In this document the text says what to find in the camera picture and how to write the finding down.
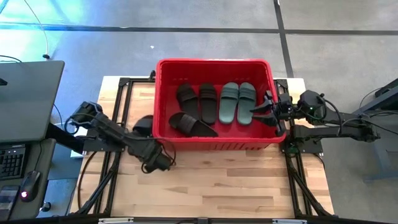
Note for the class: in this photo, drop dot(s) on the black aluminium frame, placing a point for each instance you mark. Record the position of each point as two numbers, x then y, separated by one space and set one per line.
291 180

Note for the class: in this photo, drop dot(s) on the red plastic bin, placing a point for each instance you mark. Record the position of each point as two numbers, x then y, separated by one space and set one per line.
217 143

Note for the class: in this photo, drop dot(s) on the silver metal bracket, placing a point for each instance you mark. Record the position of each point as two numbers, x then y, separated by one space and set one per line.
289 221
115 221

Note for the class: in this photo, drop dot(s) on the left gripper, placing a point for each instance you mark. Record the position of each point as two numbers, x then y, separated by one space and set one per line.
157 161

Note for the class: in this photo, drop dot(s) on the grey laptop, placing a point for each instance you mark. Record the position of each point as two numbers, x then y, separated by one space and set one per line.
28 99

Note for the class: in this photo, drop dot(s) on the dark smartphone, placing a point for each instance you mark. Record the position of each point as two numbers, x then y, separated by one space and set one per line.
7 202

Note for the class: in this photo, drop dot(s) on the black keyboard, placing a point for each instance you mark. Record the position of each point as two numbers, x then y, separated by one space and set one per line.
11 163

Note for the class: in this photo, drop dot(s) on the grey metal stand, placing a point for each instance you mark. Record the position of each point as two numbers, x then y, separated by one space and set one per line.
373 146

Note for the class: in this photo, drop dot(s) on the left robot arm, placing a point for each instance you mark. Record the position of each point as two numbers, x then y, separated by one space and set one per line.
109 130

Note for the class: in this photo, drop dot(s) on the white box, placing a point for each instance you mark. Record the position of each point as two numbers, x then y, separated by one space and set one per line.
76 153

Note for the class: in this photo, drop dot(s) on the black slide sandal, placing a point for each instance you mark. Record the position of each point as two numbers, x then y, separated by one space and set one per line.
208 104
191 125
187 99
143 124

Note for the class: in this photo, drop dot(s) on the grey side desk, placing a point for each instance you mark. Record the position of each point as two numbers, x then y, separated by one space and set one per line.
43 155

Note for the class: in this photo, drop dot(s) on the green slide sandal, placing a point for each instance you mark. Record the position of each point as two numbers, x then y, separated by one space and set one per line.
228 104
247 104

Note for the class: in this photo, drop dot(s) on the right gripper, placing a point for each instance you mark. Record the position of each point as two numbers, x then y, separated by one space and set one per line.
283 114

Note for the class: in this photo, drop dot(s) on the black desk mount bar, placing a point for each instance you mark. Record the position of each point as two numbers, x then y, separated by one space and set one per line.
62 137

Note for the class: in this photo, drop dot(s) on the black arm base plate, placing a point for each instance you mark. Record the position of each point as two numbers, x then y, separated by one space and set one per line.
311 147
93 145

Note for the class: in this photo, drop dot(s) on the black computer mouse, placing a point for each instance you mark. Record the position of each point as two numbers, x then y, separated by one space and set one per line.
29 186

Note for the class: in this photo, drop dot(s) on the black round knob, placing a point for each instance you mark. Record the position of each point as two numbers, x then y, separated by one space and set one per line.
46 206

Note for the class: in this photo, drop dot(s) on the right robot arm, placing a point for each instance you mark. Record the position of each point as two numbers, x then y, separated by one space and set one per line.
335 130

